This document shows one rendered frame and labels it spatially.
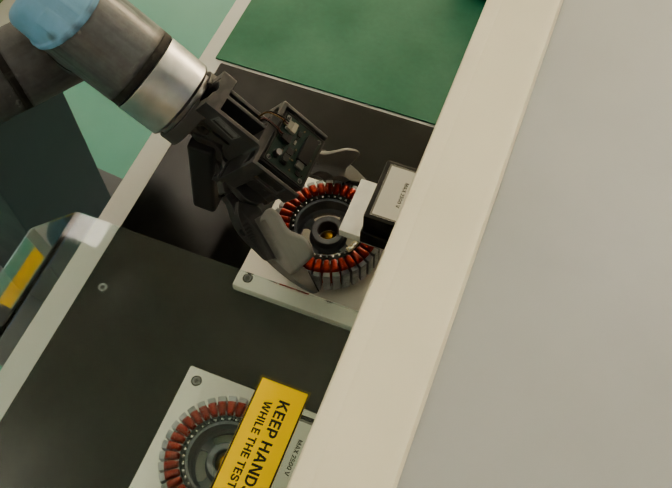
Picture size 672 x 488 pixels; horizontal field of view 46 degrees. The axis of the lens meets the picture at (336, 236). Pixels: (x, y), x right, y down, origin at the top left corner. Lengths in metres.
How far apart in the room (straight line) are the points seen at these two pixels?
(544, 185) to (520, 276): 0.03
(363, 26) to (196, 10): 1.17
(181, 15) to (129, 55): 1.51
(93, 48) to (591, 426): 0.54
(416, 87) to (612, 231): 0.78
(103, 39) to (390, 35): 0.47
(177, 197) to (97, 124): 1.12
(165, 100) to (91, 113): 1.34
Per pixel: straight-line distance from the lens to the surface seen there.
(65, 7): 0.66
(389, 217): 0.67
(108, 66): 0.67
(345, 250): 0.76
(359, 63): 1.00
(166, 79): 0.67
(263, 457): 0.44
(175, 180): 0.89
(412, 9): 1.07
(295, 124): 0.70
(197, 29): 2.13
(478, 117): 0.22
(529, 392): 0.19
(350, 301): 0.78
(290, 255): 0.72
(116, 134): 1.95
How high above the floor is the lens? 1.49
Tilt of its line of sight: 60 degrees down
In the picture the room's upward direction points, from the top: straight up
